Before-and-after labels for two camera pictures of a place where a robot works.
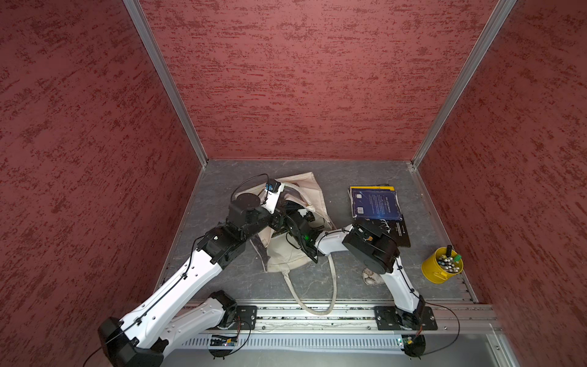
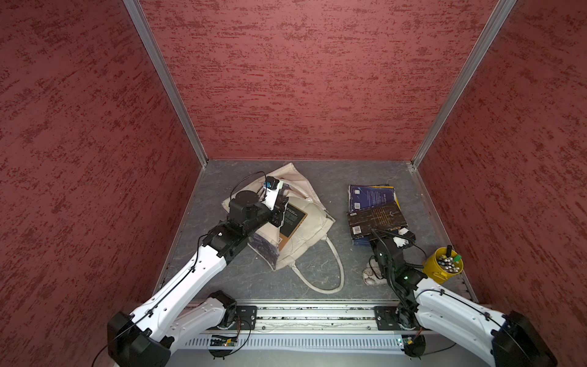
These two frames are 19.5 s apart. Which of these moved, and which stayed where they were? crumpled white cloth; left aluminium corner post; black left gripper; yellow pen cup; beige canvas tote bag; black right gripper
Moved: black right gripper; beige canvas tote bag
Stayed: crumpled white cloth; black left gripper; yellow pen cup; left aluminium corner post
